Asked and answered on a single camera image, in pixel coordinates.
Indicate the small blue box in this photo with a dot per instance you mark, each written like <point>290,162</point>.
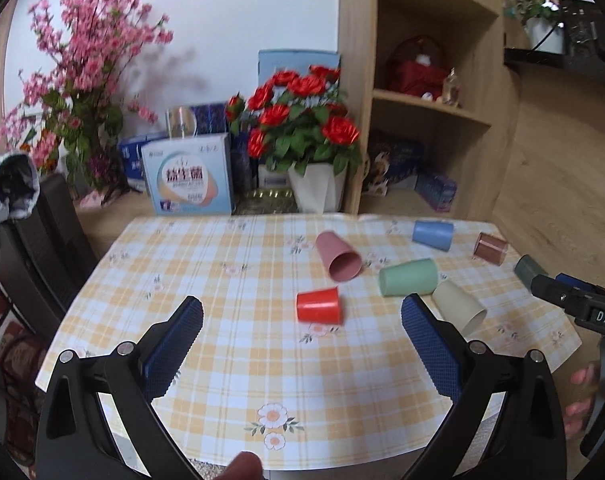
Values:
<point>436,190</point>

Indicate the person's left hand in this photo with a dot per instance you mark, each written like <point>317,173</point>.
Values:
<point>242,467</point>

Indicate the white and black jacket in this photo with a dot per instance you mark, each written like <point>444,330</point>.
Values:
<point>10,185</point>

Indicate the wooden shelf unit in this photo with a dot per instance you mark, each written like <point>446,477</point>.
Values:
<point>357,110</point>

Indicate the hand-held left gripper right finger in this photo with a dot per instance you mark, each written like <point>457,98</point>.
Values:
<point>430,337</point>

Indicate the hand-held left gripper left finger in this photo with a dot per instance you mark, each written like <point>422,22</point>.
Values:
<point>175,335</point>

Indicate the blue box with disc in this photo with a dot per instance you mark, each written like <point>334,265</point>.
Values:
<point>197,120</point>

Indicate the brown cup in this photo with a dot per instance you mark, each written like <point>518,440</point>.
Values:
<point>489,249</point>

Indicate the red patterned cloth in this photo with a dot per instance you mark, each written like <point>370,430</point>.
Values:
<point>12,360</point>

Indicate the small glass bottle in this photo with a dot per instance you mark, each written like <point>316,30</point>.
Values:
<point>451,91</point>

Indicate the yellow checked tablecloth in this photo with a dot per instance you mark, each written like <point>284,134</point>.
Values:
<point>232,260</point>

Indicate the person's right hand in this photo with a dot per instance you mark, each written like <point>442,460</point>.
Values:
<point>582,405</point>

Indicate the dark printed box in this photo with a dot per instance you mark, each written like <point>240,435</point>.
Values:
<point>395,165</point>

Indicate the cream cup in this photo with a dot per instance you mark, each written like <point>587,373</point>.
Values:
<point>457,307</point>

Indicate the white and blue carton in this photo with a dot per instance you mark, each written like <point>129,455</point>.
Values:
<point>187,175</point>

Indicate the black chair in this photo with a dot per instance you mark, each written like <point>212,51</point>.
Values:
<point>42,250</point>

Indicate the tall light blue box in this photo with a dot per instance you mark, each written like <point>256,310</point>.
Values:
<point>282,62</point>

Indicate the pink blossom branches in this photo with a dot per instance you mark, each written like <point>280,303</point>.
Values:
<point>87,60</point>

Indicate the red gift basket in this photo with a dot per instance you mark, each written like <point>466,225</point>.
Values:
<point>415,77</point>

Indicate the pink cup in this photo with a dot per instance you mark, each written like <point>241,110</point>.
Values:
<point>337,257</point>

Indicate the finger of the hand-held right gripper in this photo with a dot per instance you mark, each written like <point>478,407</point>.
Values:
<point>549,290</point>
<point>574,281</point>

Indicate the light green cup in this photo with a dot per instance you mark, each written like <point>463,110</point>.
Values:
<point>407,277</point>

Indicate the blue tissue box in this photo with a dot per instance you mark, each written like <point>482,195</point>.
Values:
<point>130,160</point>

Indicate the potted pink flower plant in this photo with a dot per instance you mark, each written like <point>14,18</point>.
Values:
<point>537,5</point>

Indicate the green gold tin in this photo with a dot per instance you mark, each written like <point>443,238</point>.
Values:
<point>265,202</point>

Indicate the white faceted vase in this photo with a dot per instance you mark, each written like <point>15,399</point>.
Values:
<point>316,189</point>

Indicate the red cup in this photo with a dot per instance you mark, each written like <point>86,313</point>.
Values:
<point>320,306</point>

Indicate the black wall shelf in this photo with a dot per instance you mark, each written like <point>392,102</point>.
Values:
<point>582,55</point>

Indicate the blue cup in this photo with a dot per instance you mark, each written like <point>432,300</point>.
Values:
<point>432,235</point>

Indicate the red rose bouquet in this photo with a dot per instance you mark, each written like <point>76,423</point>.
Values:
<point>297,115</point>

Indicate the dark green cup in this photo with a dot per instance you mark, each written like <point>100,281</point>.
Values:
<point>528,269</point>

